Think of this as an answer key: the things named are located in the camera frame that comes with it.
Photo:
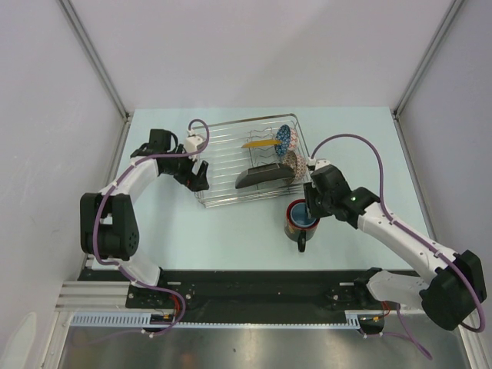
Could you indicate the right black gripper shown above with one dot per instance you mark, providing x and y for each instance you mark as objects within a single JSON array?
[{"x": 310, "y": 191}]

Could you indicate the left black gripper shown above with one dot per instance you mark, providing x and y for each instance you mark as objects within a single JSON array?
[{"x": 195, "y": 182}]

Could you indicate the black mug red rim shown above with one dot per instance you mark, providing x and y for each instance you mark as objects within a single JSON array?
[{"x": 299, "y": 235}]

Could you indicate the brown patterned white bowl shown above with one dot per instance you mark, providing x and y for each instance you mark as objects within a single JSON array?
[{"x": 298, "y": 165}]

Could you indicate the black square floral plate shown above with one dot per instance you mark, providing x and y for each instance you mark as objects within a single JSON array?
[{"x": 263, "y": 173}]

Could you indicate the metal wire dish rack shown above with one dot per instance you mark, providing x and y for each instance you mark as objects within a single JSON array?
[{"x": 228, "y": 156}]

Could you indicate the blue patterned bowl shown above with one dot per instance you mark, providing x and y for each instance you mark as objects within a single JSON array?
[{"x": 284, "y": 137}]

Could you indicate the yellow round patterned plate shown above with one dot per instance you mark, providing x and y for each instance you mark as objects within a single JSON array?
[{"x": 261, "y": 143}]

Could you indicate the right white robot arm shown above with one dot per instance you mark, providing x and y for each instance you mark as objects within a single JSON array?
[{"x": 448, "y": 286}]

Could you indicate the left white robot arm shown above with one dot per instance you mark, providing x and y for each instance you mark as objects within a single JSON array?
[{"x": 108, "y": 224}]

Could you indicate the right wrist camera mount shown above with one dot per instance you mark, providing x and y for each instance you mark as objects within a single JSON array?
[{"x": 314, "y": 164}]

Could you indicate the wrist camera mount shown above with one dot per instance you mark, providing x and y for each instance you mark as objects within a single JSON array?
[
  {"x": 314, "y": 164},
  {"x": 193, "y": 144}
]

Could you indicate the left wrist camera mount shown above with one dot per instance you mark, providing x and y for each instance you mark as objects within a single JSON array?
[{"x": 193, "y": 144}]

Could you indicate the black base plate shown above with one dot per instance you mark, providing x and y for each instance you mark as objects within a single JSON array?
[{"x": 222, "y": 312}]

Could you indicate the white slotted cable duct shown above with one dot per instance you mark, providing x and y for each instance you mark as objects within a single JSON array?
[{"x": 150, "y": 321}]

